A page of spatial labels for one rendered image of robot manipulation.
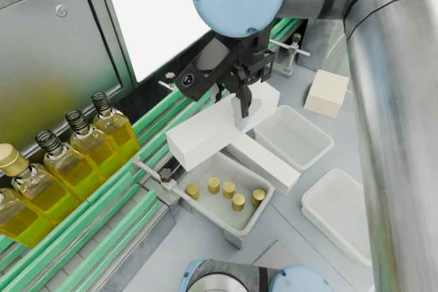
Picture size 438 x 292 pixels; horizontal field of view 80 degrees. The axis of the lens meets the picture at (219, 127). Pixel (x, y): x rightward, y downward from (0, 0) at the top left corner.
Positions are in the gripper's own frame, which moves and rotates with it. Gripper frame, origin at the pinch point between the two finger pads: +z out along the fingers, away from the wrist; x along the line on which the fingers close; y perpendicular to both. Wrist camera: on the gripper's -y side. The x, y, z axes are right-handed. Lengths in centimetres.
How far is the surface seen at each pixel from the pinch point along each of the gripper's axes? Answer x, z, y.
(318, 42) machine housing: 21, 21, 67
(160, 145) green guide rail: 14.8, 17.4, -9.8
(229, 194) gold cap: -3.0, 30.0, -0.3
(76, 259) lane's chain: 3.5, 22.0, -38.0
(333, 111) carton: -2, 32, 51
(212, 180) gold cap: 2.7, 28.5, -1.8
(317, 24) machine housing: 24, 14, 67
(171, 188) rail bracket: 0.5, 13.4, -14.6
